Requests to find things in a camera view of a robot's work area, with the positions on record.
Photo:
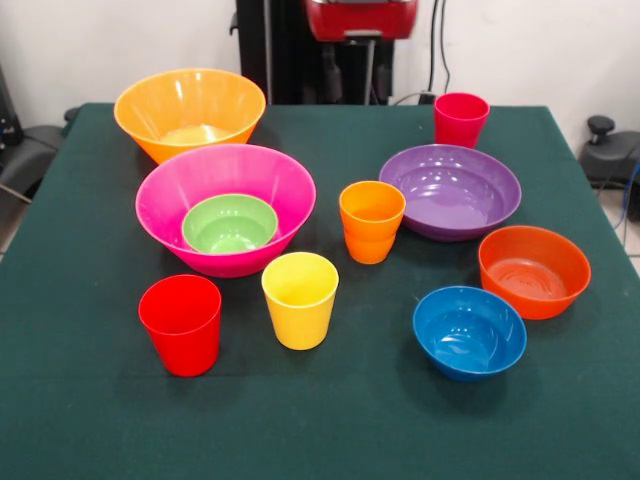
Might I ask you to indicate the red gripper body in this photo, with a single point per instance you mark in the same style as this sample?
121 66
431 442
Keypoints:
360 20

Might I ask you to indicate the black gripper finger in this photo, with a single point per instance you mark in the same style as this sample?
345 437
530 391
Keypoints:
332 70
384 70

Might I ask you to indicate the orange cup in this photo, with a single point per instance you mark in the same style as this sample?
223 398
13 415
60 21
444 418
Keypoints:
370 254
372 227

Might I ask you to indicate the stack of green bowls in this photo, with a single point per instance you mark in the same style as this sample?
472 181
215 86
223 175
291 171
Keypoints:
230 230

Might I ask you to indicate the crimson cup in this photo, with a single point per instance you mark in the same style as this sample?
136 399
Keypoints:
457 132

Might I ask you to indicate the purple bowl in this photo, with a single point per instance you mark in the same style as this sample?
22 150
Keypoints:
450 190

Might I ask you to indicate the large orange bowl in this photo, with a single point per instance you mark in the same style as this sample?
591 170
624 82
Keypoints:
150 115

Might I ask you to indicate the large pink bowl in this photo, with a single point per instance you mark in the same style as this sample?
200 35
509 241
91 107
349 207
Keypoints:
160 210

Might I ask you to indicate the black machine base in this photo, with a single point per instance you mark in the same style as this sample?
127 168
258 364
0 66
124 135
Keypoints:
30 150
610 160

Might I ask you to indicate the yellow cup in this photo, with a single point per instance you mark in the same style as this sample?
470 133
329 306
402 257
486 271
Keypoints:
300 325

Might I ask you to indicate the orange-red bowl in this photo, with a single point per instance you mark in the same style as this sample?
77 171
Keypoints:
530 305

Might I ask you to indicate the blue bowl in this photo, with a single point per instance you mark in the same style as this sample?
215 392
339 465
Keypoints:
470 367

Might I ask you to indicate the red cup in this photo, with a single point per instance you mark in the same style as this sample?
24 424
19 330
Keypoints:
185 350

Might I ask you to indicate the dark green table cloth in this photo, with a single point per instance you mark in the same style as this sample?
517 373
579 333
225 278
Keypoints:
320 425

